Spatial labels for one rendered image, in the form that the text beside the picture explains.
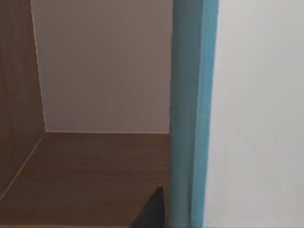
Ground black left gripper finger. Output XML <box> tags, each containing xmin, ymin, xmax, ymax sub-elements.
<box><xmin>129</xmin><ymin>187</ymin><xmax>165</xmax><ymax>228</ymax></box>

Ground blue book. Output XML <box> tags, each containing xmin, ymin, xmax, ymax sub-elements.
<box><xmin>168</xmin><ymin>0</ymin><xmax>219</xmax><ymax>228</ymax></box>

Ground wooden open shelf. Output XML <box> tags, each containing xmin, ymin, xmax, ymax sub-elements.
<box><xmin>0</xmin><ymin>0</ymin><xmax>171</xmax><ymax>228</ymax></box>

